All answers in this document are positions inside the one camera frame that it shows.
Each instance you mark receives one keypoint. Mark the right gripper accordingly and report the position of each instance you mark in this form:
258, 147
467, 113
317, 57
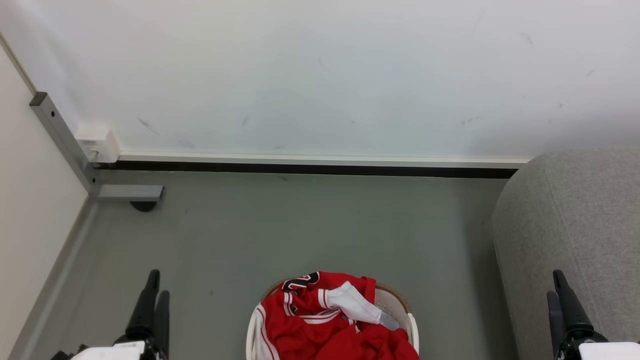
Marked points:
610, 352

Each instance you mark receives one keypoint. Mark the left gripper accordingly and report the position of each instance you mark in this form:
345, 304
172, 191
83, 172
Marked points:
110, 352

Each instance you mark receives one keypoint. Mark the red jersey with white trim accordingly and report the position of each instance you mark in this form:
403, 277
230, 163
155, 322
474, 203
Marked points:
300, 336

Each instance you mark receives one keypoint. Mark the grey fabric sofa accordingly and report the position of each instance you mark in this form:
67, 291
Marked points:
565, 225

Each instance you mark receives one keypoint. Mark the black round floor foot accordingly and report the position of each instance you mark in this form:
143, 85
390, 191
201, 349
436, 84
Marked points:
144, 205

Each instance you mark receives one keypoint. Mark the white plastic laundry basket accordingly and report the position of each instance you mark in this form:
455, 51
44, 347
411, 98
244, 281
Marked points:
396, 306

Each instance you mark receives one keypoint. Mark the white garment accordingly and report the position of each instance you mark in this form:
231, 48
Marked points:
356, 305

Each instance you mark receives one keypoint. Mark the white wall outlet box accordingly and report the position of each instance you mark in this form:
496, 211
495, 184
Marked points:
97, 142

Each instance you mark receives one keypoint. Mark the grey metal frame leg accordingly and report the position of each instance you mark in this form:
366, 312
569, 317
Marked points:
65, 140

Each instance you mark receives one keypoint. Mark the white and black wall trim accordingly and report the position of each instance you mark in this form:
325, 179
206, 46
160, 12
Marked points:
320, 164

